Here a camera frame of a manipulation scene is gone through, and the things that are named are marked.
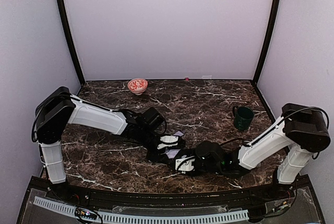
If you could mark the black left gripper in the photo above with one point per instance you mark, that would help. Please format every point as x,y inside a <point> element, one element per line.
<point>158,152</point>

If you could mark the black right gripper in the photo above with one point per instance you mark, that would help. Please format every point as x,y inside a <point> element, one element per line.
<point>180,156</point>

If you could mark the lavender folding umbrella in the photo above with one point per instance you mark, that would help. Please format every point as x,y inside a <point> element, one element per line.
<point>171,153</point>

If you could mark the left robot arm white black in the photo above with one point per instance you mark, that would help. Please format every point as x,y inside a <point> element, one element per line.
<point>62,108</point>

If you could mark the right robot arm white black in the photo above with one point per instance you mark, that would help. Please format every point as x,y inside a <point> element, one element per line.
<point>304,129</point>

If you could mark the dark green mug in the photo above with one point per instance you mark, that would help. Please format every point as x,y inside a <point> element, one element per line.
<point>243,117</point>

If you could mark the red patterned ceramic bowl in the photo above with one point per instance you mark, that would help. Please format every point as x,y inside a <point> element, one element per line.
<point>137,86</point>

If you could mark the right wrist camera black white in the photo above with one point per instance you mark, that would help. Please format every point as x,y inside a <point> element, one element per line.
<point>185,165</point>

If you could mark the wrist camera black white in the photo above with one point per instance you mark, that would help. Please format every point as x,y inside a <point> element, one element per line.
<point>168,141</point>
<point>185,165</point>

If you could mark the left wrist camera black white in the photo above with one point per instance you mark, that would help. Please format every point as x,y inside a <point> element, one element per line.
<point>168,141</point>

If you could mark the small circuit board with wires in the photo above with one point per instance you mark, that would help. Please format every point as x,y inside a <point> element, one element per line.
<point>87,216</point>

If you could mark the white slotted cable duct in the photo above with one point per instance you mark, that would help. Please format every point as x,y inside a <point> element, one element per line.
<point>146,215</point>

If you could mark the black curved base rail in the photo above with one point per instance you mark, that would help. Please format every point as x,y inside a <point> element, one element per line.
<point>98,196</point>

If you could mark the right black corner post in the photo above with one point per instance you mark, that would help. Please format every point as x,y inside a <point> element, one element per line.
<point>266,42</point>

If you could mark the black corner post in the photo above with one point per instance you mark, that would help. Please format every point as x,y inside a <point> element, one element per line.
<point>70,41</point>
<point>266,42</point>

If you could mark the left black corner post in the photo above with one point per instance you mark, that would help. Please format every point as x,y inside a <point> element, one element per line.
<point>70,41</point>

